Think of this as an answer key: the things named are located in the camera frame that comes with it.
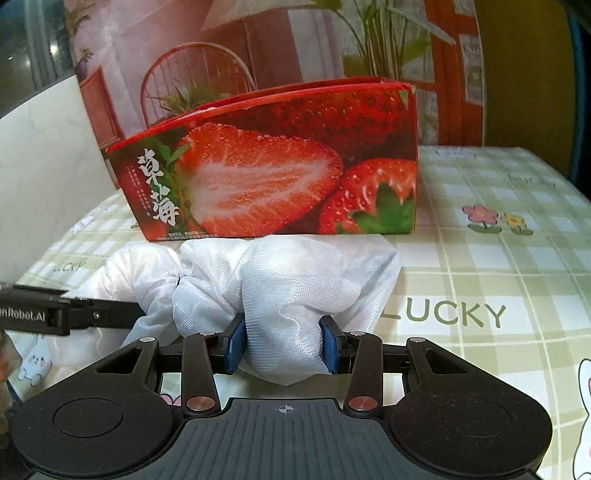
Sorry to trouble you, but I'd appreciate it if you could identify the red strawberry cardboard box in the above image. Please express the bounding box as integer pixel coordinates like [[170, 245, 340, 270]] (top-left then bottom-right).
[[105, 78, 419, 243]]

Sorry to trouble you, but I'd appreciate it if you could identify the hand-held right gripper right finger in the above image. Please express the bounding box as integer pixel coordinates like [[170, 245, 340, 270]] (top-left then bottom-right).
[[320, 315, 468, 413]]

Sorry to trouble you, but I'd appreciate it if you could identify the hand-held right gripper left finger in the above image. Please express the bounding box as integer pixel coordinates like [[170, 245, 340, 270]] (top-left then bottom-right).
[[93, 318, 248, 414]]

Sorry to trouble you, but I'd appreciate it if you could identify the dark window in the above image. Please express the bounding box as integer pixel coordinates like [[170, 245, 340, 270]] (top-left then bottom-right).
[[0, 0, 77, 114]]

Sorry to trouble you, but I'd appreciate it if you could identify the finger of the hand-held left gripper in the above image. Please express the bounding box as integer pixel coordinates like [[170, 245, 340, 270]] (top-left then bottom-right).
[[69, 296, 147, 329]]

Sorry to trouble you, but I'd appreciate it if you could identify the blue curtain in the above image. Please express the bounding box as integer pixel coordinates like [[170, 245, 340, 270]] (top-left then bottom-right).
[[561, 0, 591, 181]]

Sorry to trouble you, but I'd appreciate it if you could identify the wall poster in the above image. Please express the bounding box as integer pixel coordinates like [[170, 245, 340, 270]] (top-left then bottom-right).
[[62, 0, 488, 148]]

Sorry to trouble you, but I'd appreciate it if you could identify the white mesh cloth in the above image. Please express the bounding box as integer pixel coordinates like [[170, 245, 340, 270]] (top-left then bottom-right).
[[46, 233, 402, 386]]

